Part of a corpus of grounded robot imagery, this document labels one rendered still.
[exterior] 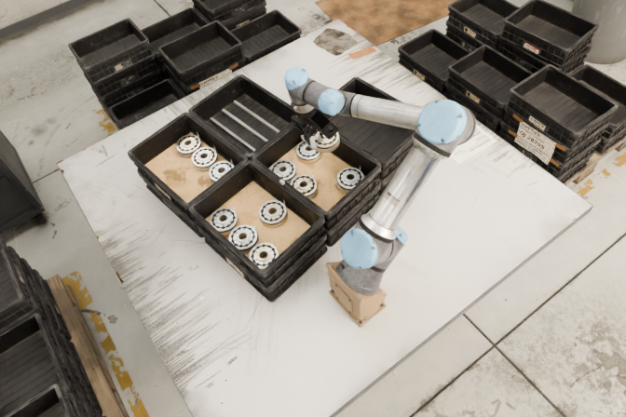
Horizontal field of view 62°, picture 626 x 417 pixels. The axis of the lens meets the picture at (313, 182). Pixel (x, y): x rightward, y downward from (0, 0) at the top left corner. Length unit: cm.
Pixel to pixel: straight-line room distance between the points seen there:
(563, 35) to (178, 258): 238
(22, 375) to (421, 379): 167
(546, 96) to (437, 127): 158
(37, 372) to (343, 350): 128
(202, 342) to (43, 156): 220
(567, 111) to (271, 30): 182
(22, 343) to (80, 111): 188
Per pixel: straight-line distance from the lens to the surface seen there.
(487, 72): 316
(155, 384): 267
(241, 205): 197
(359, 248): 148
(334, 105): 157
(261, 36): 345
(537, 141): 279
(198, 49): 327
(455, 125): 138
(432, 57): 339
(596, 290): 289
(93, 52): 353
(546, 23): 338
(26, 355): 254
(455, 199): 212
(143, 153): 219
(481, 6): 366
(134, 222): 223
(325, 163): 204
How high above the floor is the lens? 240
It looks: 52 degrees down
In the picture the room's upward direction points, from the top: 8 degrees counter-clockwise
